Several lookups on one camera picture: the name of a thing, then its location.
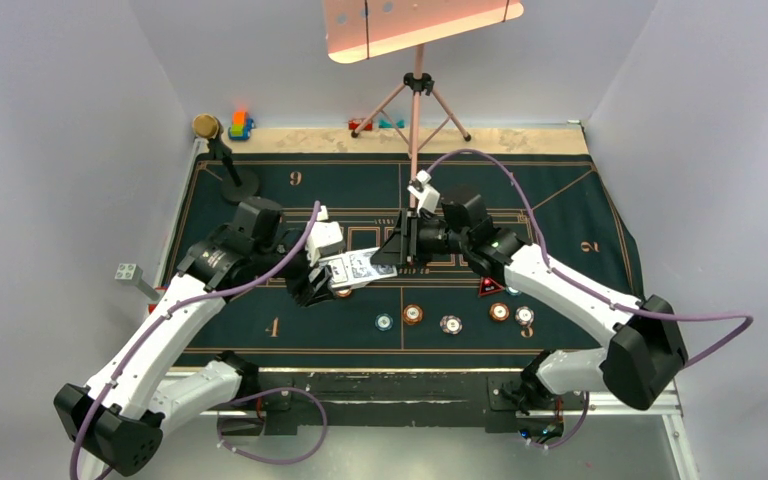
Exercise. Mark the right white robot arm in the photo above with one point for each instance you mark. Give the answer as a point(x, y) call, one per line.
point(639, 353)

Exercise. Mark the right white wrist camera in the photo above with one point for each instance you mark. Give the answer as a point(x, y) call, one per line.
point(426, 197)

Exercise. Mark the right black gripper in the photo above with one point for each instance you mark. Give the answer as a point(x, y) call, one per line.
point(403, 247)

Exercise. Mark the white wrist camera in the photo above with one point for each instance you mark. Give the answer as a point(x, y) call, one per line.
point(325, 238)
point(426, 197)

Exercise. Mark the pink poker chip stack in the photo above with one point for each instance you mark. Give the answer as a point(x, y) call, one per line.
point(451, 325)

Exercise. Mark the grey lego block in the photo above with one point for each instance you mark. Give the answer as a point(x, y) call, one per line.
point(130, 274)

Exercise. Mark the blue playing card deck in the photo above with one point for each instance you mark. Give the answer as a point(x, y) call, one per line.
point(354, 269)

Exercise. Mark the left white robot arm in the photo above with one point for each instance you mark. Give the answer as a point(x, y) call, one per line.
point(118, 418)

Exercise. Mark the colourful toy block stack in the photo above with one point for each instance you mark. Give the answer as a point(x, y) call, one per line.
point(241, 126)

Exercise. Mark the gold round knob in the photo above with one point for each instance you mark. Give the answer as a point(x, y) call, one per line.
point(206, 126)

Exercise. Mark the orange poker chip stack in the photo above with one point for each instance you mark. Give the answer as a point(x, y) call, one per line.
point(412, 314)

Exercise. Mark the red toy block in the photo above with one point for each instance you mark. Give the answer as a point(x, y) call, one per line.
point(356, 123)

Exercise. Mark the pink music stand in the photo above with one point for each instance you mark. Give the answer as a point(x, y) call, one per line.
point(359, 30)

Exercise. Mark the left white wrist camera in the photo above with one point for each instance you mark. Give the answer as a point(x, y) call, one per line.
point(325, 238)

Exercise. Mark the red triangular dealer button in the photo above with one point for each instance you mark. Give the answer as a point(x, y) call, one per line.
point(489, 286)

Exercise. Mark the green poker chip stack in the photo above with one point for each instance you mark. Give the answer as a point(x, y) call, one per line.
point(383, 322)

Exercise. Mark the teal toy block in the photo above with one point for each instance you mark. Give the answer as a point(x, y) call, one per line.
point(385, 124)

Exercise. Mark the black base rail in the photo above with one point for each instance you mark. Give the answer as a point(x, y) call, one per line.
point(283, 400)

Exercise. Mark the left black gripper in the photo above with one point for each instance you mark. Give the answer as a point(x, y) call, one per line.
point(307, 291)

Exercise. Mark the dark green poker mat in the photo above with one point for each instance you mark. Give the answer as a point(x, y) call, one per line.
point(364, 193)

